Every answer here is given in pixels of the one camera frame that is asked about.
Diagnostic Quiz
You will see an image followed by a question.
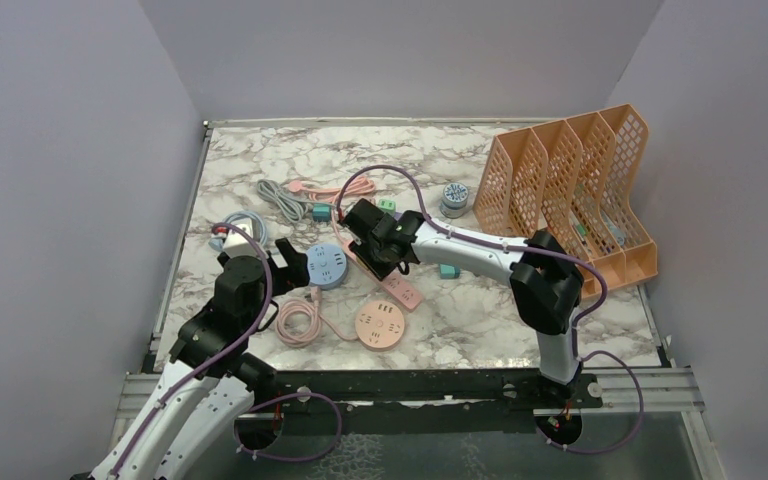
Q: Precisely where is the teal charger plug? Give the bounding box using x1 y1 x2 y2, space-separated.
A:
439 264 461 280

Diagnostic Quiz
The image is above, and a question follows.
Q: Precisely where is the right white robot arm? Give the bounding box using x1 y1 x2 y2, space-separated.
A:
339 200 584 407

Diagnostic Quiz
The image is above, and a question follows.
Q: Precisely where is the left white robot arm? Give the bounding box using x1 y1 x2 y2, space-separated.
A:
84 238 309 479

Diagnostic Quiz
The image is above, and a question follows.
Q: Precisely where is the green charger plug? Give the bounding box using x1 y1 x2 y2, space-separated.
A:
378 199 396 213

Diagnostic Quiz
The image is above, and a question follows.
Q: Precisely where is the blue round power socket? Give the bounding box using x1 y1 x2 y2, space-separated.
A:
306 243 348 290

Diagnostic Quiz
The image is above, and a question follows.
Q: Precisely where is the pink long power strip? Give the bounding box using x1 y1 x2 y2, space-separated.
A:
340 240 424 312

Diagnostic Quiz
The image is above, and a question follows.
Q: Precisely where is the pink round power socket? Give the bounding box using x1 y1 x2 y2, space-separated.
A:
355 300 406 351

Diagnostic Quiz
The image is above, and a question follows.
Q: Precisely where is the blue patterned tape roll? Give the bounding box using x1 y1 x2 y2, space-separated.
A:
439 182 469 219

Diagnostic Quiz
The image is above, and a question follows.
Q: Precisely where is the orange mesh file organizer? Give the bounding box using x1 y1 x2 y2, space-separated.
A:
473 104 658 290

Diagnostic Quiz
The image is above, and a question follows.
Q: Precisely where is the pink coiled cable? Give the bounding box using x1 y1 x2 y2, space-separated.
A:
275 288 359 349

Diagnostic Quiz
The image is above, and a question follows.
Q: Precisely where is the salmon coiled cable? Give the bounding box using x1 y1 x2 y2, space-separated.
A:
288 176 379 213

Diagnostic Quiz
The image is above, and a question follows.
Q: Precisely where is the teal plug near cables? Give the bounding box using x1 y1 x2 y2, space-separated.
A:
311 203 332 223

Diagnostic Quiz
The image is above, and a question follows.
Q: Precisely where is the grey coiled cable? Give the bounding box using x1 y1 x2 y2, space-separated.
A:
255 178 309 223

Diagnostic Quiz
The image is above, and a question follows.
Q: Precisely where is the blue coiled cable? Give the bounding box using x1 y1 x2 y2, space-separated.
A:
208 210 270 256

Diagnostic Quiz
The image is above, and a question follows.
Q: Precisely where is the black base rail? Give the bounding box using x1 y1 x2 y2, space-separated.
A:
233 368 603 447

